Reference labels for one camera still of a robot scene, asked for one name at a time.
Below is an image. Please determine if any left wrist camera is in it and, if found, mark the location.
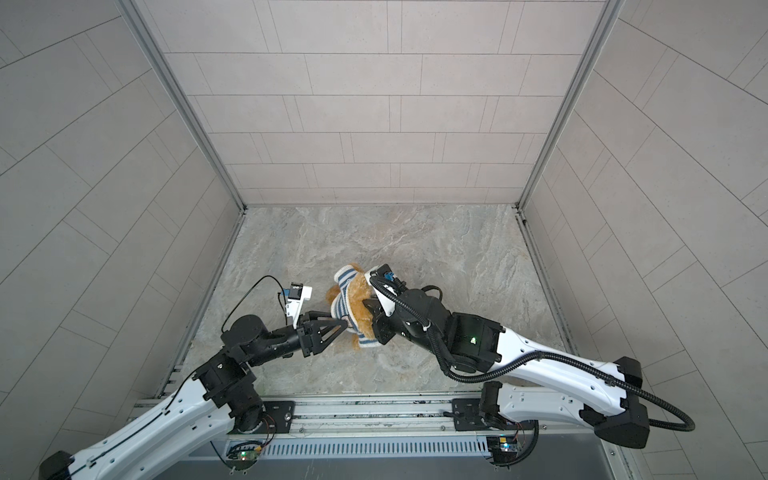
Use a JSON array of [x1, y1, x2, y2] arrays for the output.
[[283, 283, 312, 327]]

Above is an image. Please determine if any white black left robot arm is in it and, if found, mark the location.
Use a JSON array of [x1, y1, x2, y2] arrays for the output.
[[38, 312, 348, 479]]

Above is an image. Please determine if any green circuit board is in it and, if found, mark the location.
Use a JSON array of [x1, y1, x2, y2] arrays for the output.
[[486, 436, 520, 467], [225, 441, 264, 471]]

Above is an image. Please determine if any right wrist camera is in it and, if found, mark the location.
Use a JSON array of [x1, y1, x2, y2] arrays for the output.
[[365, 264, 405, 317]]

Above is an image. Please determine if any brown teddy bear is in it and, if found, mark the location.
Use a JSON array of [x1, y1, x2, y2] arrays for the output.
[[325, 263, 380, 350]]

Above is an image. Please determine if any thin black left cable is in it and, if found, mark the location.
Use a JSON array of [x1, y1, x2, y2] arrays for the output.
[[219, 274, 290, 335]]

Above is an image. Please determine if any blue white striped sweater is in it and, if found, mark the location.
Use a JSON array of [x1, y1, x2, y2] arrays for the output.
[[328, 266, 385, 349]]

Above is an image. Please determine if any aluminium left corner post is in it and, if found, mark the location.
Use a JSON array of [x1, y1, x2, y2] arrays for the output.
[[115, 0, 247, 214]]

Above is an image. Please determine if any aluminium corner post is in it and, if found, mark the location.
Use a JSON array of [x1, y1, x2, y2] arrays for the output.
[[115, 0, 247, 214], [517, 0, 624, 216]]

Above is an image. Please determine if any aluminium right corner post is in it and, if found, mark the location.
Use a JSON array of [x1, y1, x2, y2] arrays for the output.
[[517, 0, 624, 216]]

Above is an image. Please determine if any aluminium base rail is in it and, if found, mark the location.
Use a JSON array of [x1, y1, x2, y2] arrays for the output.
[[175, 392, 595, 468]]

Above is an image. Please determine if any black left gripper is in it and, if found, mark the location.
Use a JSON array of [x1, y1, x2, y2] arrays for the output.
[[244, 314, 344, 370]]

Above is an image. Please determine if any right green circuit board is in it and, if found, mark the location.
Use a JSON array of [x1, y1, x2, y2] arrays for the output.
[[486, 436, 520, 467]]

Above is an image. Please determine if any left green circuit board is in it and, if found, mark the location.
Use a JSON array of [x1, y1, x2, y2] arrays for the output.
[[225, 441, 264, 471]]

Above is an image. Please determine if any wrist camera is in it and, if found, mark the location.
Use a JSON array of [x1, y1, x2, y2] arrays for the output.
[[283, 283, 312, 327], [365, 264, 405, 317]]

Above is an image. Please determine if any black corrugated cable conduit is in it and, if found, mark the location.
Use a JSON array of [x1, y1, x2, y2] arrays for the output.
[[368, 272, 697, 433]]

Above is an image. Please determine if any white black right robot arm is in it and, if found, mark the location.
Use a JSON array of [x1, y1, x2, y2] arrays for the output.
[[362, 289, 651, 449]]

